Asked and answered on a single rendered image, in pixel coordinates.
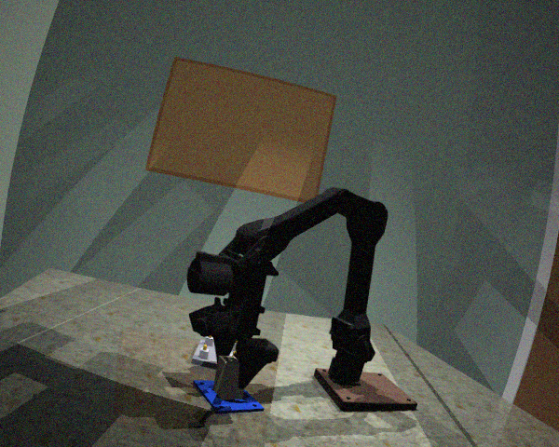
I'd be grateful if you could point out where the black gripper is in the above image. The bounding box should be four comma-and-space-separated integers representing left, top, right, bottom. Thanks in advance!
212, 294, 279, 389

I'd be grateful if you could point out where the blue board with square handle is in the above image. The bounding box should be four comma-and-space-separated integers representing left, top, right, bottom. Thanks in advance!
193, 356, 265, 413

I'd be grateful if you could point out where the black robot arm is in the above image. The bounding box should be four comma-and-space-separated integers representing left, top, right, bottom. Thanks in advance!
187, 187, 389, 386

